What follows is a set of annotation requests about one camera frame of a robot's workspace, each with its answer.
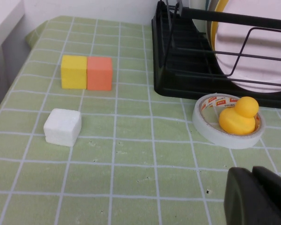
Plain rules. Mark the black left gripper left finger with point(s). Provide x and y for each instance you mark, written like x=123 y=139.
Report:
x=241 y=201

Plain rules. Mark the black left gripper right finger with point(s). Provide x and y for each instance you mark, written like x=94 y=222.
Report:
x=276 y=194

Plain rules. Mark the pink plate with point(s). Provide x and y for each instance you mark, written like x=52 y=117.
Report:
x=260 y=42

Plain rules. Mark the yellow plate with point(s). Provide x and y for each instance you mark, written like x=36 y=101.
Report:
x=213 y=35

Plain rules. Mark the grey plate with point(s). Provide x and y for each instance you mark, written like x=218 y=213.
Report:
x=209 y=4

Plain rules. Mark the white double-sided tape roll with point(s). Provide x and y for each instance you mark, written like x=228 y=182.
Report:
x=224 y=140

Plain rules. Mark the yellow rubber duck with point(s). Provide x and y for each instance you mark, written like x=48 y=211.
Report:
x=236 y=122

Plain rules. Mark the green checked tablecloth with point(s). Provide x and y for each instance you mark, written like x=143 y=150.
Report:
x=131 y=140

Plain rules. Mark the orange block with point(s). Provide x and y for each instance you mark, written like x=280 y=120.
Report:
x=99 y=75

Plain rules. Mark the white foam block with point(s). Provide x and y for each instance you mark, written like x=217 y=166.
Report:
x=62 y=126

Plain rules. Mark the yellow block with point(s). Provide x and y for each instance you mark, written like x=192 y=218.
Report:
x=73 y=72

